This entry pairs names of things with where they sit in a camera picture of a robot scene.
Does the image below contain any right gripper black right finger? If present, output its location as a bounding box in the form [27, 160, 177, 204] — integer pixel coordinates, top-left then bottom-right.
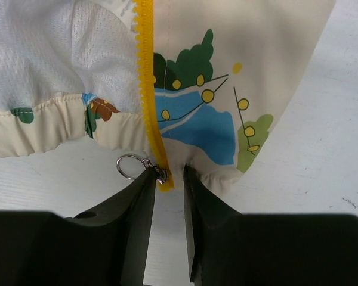
[183, 166, 358, 285]

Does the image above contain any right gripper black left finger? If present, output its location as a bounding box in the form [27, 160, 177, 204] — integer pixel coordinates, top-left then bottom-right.
[0, 168, 157, 285]

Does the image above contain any yellow patterned child jacket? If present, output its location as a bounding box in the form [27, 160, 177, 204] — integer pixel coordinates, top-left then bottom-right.
[0, 1, 335, 193]

